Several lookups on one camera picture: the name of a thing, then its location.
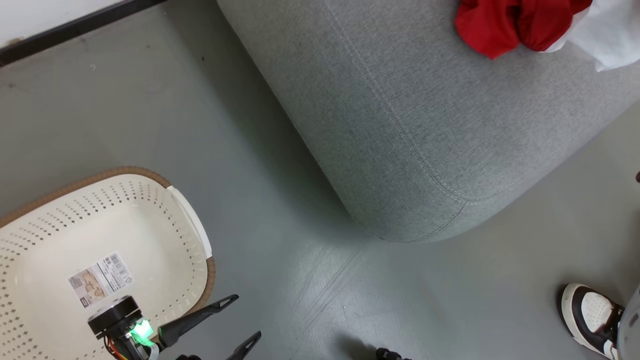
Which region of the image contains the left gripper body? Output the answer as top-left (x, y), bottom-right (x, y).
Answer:
top-left (87, 295), bottom-right (201, 360)

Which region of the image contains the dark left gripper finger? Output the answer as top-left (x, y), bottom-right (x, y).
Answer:
top-left (225, 330), bottom-right (262, 360)
top-left (158, 294), bottom-right (240, 349)

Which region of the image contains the plain red garment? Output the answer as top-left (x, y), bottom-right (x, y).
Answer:
top-left (454, 0), bottom-right (525, 60)

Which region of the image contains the white garment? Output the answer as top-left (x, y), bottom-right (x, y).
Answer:
top-left (542, 0), bottom-right (640, 72)

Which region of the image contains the grey fabric sofa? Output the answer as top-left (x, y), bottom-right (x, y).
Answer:
top-left (216, 0), bottom-right (640, 244)

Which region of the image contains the paper label sticker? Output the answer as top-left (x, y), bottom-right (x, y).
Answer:
top-left (67, 252), bottom-right (134, 307)

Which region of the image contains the cream perforated laundry basket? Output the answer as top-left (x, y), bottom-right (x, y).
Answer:
top-left (0, 166), bottom-right (216, 360)

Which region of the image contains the black baseboard strip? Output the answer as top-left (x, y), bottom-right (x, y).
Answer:
top-left (0, 0), bottom-right (168, 66)

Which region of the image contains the white brown sneaker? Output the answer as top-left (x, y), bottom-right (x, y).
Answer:
top-left (559, 283), bottom-right (626, 360)

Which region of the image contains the orange yellow wire bundle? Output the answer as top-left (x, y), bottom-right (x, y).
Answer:
top-left (102, 335), bottom-right (132, 360)

